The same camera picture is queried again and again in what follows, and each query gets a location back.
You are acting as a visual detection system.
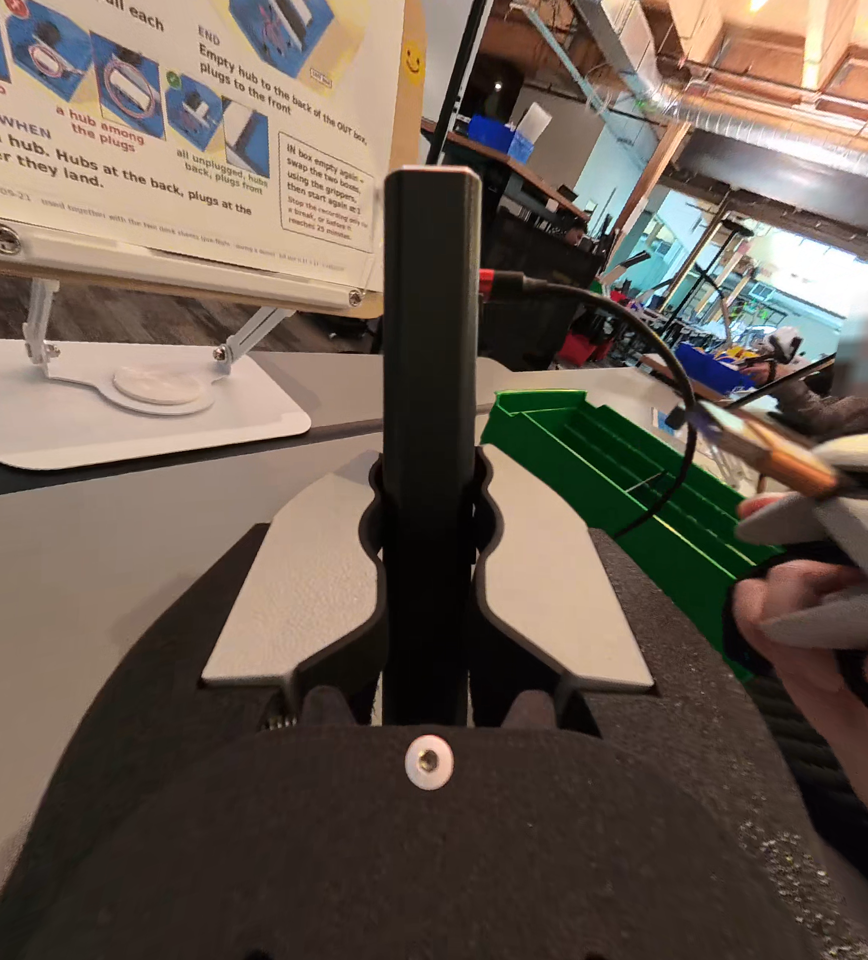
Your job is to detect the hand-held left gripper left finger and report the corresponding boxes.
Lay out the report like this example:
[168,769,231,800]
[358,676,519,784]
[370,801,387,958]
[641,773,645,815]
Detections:
[200,450,390,719]

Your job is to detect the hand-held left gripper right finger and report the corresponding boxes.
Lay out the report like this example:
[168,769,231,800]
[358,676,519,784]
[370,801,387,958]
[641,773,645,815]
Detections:
[470,444,657,725]

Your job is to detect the green plastic bin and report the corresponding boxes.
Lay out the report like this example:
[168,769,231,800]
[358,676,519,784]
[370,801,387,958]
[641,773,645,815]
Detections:
[481,388,789,680]

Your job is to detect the black usb hub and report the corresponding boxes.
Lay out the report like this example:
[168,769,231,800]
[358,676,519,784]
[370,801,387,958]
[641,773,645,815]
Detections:
[380,168,483,727]

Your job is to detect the person's right hand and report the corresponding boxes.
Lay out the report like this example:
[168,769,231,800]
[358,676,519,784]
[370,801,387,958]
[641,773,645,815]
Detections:
[732,493,868,865]

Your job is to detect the white stand base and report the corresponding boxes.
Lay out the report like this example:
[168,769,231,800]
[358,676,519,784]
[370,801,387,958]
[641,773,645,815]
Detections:
[0,277,313,471]

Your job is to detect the blue storage bin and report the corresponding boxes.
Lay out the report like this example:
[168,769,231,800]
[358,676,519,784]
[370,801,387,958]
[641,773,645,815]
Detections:
[674,341,757,395]
[467,114,517,155]

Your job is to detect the silver ceiling ducts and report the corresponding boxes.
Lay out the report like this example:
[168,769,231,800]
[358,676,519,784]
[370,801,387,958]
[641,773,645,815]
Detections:
[524,0,868,189]

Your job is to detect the printed instruction sheet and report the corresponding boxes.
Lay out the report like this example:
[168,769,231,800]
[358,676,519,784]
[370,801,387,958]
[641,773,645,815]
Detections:
[0,0,406,275]

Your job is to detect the wooden top workbench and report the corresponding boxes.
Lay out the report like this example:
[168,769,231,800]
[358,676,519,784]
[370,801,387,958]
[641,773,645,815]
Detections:
[420,116,596,226]

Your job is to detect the instruction sheet on stand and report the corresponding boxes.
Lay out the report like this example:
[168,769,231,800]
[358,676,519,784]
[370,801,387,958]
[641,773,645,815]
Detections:
[0,0,429,320]

